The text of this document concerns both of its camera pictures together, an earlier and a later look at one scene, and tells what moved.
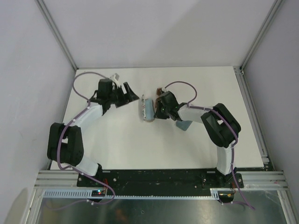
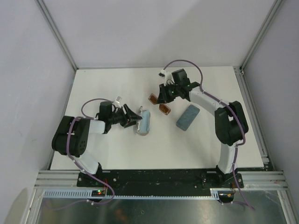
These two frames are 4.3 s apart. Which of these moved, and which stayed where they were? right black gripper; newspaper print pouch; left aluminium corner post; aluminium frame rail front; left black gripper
Moved: newspaper print pouch; right black gripper; left black gripper
Stayed: left aluminium corner post; aluminium frame rail front
